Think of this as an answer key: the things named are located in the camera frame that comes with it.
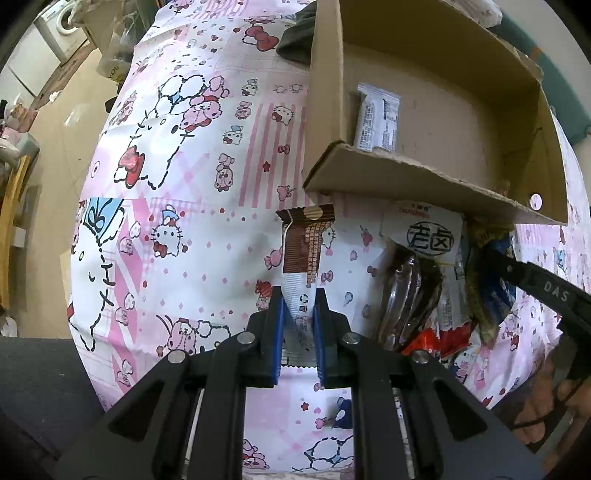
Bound teal upholstered sofa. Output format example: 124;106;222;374
499;9;591;145

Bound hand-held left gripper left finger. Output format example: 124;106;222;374
55;286;284;480

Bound white wafer snack packet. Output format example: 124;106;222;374
353;83;402;153

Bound brown and white snack packet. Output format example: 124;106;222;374
276;203;337;367

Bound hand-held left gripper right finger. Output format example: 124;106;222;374
314;288;543;480

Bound clear plastic bag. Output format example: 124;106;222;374
95;28;136;83

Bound braised meat vacuum packet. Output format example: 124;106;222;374
376;200;465;358

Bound pink cartoon printed blanket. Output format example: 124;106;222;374
67;0;591;480

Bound white printed snack packet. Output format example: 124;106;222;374
438;258;468;334

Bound wooden chair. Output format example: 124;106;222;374
0;152;34;306

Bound person's right hand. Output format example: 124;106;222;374
510;355;583;445

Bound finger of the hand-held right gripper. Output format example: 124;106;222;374
487;247;591;321

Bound white washing machine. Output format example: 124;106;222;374
31;0;89;57

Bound white cabinet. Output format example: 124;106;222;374
0;22;62;99

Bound dark grey cloth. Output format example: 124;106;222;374
0;336;108;480

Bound white floral quilt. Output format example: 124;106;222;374
462;0;505;26

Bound beige green-print snack packet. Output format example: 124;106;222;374
465;220;500;346

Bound cardboard box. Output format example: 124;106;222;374
302;0;568;227

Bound blue and yellow snack packet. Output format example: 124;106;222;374
480;231;517;320

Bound red snack packet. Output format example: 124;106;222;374
402;322;477;361

